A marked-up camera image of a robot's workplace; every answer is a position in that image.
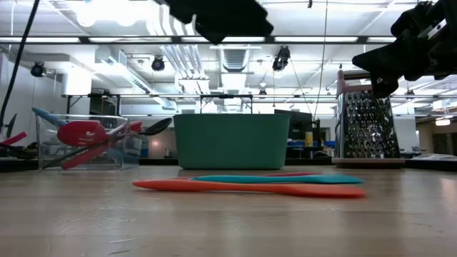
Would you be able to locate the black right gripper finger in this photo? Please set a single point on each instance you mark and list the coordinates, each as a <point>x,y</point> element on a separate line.
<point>385,59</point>
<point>385,85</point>

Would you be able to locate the red spoon with metal shaft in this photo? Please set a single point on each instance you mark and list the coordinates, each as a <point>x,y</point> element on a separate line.
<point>82,133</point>

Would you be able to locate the blue silicone spatula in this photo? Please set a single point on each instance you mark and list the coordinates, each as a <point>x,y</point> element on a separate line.
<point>46,116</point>

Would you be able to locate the black hanging lamp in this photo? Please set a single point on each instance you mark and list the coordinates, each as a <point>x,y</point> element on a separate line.
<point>281,59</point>

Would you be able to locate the black ceiling spotlight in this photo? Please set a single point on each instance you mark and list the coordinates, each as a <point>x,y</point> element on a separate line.
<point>158,64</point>
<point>38,69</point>

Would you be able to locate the clear plastic bag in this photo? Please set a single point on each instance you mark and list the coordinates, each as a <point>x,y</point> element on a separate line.
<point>435,157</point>

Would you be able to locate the yellow cup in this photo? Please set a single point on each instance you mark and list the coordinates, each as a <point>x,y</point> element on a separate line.
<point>309,139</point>

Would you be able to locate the green plastic bin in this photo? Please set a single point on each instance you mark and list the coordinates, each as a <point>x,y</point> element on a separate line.
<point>232,142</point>

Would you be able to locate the pink silicone spatula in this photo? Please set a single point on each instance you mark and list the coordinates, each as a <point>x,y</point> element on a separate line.
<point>292,174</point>

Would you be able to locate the teal silicone spatula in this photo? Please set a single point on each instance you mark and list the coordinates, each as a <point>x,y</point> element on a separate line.
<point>285,179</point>

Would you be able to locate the orange silicone spatula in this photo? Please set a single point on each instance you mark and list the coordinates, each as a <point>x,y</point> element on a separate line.
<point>214,186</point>

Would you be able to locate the clear plastic container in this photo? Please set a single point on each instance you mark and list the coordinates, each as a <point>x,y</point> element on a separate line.
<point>118,162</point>

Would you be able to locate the red bar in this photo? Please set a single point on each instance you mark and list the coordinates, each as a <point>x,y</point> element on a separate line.
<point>16,138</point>

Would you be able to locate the black overhead frame bar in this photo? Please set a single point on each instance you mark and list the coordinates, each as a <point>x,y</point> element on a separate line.
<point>362,39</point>

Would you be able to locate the glowing wall light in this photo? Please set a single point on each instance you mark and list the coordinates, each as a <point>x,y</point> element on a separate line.
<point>442,122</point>

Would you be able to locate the black aluminium table frame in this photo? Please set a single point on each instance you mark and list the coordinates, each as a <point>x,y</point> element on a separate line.
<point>18,165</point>

